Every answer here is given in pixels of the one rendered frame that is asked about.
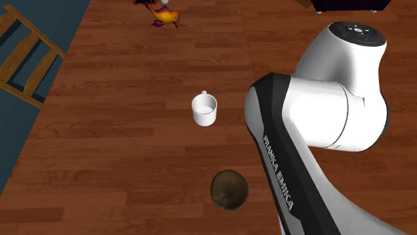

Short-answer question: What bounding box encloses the white mug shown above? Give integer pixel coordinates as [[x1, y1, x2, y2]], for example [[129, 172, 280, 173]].
[[190, 90, 219, 128]]

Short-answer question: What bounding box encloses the brown round bowl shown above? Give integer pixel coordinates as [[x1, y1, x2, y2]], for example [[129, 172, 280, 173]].
[[210, 169, 250, 212]]

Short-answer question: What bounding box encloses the orange and purple fish figure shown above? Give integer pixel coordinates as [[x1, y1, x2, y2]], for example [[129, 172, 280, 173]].
[[145, 3, 180, 29]]

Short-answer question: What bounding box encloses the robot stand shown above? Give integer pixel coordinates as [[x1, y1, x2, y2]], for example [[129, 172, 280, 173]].
[[310, 0, 393, 14]]

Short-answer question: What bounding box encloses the wooden chair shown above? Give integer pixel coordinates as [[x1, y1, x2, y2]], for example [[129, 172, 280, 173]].
[[0, 3, 67, 109]]

